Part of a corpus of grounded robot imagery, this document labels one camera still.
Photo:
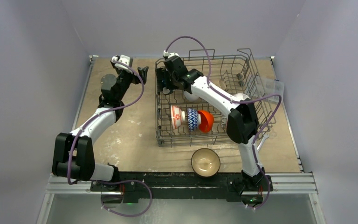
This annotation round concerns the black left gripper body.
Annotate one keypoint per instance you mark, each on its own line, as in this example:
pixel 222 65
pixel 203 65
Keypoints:
pixel 129 78

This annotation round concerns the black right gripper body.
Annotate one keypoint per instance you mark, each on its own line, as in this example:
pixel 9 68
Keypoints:
pixel 165 82

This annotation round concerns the plain white bowl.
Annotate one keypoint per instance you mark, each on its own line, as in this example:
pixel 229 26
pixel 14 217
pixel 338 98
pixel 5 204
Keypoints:
pixel 190 97

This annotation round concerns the red white patterned bowl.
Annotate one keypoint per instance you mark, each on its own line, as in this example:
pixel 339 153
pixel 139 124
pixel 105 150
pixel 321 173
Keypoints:
pixel 178 116

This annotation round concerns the blue white zigzag bowl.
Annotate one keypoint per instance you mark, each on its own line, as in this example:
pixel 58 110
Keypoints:
pixel 193 118

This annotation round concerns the orange bowl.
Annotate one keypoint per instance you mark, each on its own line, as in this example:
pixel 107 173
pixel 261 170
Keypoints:
pixel 207 121

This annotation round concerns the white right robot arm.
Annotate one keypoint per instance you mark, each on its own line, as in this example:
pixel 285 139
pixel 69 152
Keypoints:
pixel 242 121

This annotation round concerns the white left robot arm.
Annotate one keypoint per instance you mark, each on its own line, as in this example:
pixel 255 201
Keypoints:
pixel 73 153

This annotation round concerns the black bowl cream inside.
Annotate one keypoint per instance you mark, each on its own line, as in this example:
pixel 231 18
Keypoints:
pixel 205 162

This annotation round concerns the clear plastic organizer box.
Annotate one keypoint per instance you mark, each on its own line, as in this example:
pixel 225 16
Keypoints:
pixel 272 86

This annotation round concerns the silver wrench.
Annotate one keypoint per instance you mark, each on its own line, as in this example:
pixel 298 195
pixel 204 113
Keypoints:
pixel 262 141

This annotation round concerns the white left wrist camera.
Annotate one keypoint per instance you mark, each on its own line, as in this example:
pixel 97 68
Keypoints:
pixel 122 63

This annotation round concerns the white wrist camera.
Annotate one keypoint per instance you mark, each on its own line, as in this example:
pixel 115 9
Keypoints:
pixel 167 54
pixel 122 63

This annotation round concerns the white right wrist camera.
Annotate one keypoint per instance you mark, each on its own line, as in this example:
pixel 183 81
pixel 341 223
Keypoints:
pixel 167 54

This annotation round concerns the grey wire dish rack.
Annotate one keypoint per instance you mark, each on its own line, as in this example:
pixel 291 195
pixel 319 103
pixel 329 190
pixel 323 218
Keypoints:
pixel 240 74

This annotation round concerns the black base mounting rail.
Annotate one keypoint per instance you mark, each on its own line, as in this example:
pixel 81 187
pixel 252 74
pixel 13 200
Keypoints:
pixel 232 187

